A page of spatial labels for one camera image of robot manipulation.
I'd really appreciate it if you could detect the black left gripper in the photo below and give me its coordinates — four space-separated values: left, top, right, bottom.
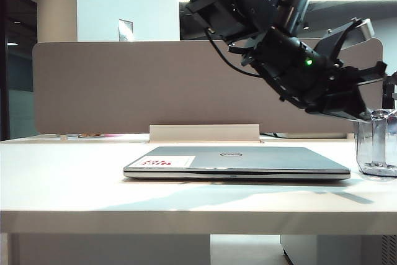
248 27 388 122

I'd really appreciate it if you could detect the transparent grey water cup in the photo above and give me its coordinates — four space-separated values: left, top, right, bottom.
354 109 397 182

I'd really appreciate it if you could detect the silver Dell laptop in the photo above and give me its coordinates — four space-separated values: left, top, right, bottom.
123 146 351 181

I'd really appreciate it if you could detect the white red laptop sticker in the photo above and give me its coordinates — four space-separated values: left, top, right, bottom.
133 155 196 169

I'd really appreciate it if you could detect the white under-desk cabinet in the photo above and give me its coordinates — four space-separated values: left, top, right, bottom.
280 234 397 265

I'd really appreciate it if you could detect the beige fabric desk divider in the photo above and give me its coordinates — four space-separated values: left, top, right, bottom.
32 38 384 135

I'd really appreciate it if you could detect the white desk modesty panel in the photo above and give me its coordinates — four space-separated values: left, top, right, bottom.
12 233 212 265

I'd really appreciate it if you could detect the dark glass door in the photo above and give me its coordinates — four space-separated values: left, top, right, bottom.
0 0 38 141

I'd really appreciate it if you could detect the black left camera bracket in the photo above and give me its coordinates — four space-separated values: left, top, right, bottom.
310 18 362 63

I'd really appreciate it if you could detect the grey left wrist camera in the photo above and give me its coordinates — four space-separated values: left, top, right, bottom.
352 17 375 43

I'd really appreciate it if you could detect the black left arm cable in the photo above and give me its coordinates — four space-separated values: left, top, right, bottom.
203 27 261 77

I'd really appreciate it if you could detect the white wall notice paper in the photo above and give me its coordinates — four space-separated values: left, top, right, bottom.
118 19 135 42

